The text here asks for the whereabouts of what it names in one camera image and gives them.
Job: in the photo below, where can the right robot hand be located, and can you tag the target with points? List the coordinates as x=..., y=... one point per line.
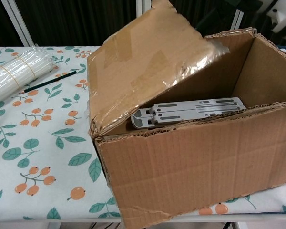
x=284, y=14

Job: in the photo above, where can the brown cardboard shipping box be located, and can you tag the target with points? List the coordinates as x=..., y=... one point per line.
x=193, y=167

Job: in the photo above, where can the grey folding laptop stand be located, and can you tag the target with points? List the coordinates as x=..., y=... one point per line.
x=188, y=111

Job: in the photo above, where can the thin black pencil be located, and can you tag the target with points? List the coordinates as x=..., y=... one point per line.
x=50, y=81

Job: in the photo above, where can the floral orange fruit tablecloth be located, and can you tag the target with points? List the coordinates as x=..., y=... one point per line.
x=43, y=148

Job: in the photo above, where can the bundle of white straws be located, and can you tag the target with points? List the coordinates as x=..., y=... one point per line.
x=12, y=74

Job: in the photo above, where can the white frame post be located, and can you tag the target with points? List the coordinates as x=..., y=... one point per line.
x=143, y=12
x=19, y=21
x=238, y=14

